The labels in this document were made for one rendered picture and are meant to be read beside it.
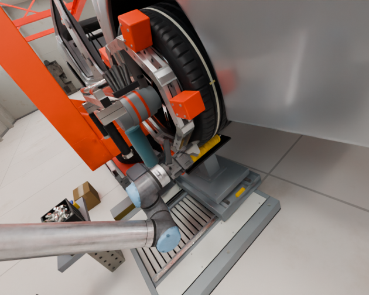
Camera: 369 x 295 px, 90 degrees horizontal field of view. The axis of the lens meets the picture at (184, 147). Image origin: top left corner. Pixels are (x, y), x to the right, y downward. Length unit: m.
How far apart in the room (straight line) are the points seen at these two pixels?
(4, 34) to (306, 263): 1.76
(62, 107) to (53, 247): 0.84
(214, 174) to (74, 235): 0.86
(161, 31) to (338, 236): 1.19
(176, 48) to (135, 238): 0.62
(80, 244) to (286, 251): 0.93
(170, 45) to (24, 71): 0.83
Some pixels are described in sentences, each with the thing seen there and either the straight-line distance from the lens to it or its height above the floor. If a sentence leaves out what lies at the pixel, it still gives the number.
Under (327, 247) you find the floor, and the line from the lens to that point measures 1.21.
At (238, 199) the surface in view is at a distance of 1.18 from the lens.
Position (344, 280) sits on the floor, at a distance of 1.16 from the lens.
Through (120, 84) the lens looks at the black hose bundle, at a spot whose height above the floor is 0.99.
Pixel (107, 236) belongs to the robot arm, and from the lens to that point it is 0.64.
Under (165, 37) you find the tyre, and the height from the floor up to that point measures 1.06.
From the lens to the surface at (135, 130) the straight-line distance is 1.00.
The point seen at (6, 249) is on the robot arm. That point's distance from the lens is 0.65.
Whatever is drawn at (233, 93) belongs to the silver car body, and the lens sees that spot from 0.59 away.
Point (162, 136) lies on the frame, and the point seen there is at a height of 0.61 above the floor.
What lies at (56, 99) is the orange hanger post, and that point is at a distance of 1.28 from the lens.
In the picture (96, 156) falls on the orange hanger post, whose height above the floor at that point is 0.60.
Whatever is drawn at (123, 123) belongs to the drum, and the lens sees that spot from 0.83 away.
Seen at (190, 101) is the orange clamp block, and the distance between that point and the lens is 0.60.
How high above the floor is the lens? 1.07
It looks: 31 degrees down
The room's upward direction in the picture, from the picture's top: 25 degrees counter-clockwise
